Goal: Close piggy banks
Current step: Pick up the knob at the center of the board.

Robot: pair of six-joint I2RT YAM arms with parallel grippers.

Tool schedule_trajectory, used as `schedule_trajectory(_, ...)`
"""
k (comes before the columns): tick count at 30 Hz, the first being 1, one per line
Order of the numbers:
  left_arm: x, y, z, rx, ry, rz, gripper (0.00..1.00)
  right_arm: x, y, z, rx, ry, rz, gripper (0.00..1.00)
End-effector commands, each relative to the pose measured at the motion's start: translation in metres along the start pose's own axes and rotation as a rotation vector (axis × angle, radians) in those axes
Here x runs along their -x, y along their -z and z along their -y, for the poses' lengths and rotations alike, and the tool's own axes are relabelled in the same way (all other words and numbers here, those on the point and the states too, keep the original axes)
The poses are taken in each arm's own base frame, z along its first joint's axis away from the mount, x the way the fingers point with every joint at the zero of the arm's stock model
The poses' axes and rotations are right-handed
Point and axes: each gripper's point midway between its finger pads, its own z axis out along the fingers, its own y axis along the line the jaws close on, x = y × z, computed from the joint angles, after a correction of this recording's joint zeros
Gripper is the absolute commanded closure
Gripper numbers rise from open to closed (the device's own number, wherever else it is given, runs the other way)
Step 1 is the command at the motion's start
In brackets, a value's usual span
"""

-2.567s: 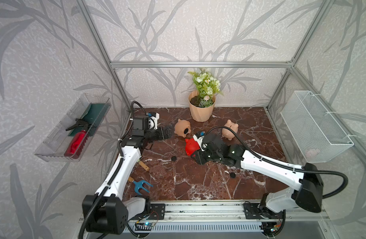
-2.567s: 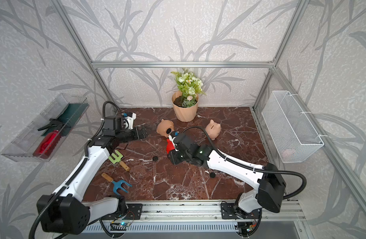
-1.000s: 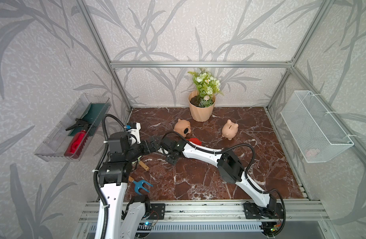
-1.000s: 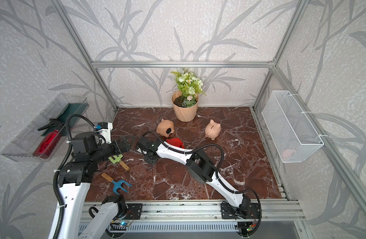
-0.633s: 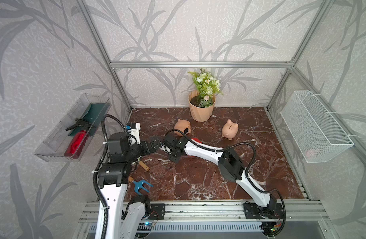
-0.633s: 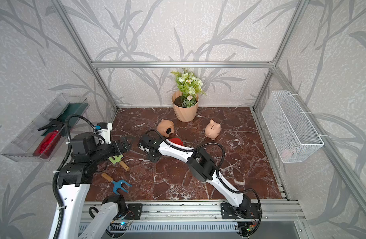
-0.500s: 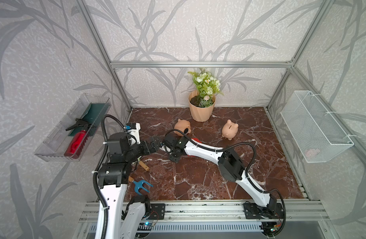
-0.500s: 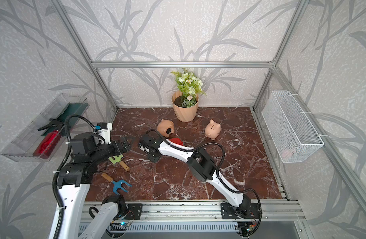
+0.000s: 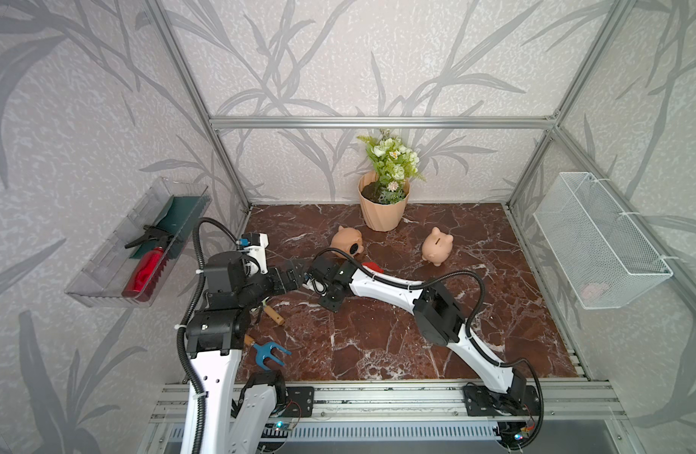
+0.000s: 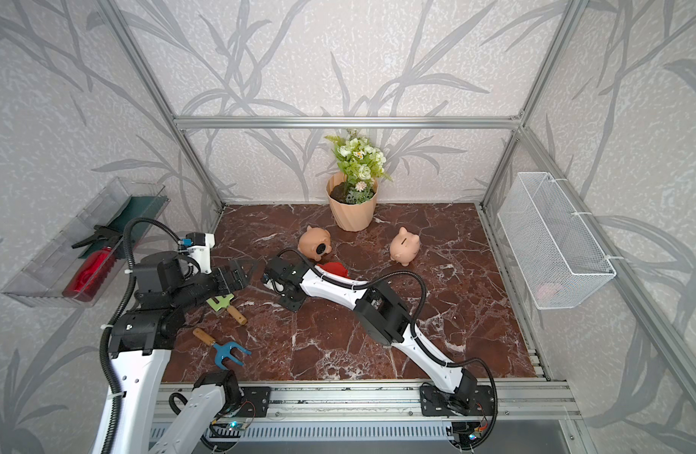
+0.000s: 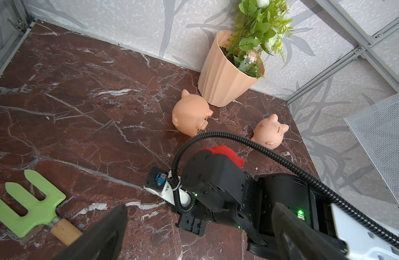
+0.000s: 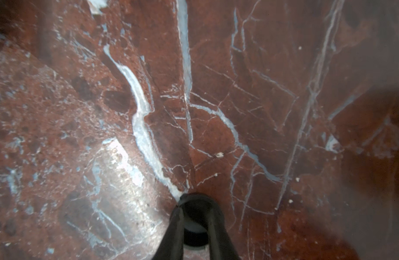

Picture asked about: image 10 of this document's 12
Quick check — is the blue garden rake tool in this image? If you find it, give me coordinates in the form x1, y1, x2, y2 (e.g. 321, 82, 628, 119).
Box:
192, 328, 252, 370

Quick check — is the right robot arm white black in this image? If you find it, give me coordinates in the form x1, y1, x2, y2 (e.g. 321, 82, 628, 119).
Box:
261, 255, 499, 418

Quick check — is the beige piggy bank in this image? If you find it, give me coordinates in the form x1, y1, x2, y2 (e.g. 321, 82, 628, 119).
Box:
298, 226, 332, 262
390, 227, 421, 267

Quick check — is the green garden fork tool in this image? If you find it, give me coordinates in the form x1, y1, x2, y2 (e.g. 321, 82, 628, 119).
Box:
206, 293, 248, 325

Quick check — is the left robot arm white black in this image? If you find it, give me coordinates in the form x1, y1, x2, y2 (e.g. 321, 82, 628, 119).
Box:
92, 218, 250, 453

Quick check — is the white wire basket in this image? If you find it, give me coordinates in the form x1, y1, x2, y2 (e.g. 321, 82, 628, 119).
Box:
499, 172, 617, 310

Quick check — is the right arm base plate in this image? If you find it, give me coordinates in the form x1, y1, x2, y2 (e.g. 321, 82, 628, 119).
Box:
419, 383, 497, 417

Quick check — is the green white artificial plant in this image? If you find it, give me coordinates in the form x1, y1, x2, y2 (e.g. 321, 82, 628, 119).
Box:
325, 130, 391, 205

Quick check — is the beige flower pot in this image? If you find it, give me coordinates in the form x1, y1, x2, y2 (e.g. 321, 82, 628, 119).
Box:
326, 172, 378, 232

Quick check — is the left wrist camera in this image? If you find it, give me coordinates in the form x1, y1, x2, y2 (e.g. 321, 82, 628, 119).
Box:
180, 232, 215, 274

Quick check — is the red piggy bank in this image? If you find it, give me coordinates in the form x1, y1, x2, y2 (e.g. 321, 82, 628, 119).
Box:
318, 262, 349, 278

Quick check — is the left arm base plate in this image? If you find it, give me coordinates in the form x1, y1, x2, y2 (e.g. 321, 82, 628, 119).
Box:
235, 386, 272, 419

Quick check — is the pink object in basket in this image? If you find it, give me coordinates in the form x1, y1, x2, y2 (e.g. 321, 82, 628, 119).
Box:
535, 283, 563, 303

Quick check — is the clear plastic wall tray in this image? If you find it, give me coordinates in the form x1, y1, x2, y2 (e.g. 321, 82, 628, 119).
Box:
2, 178, 169, 308

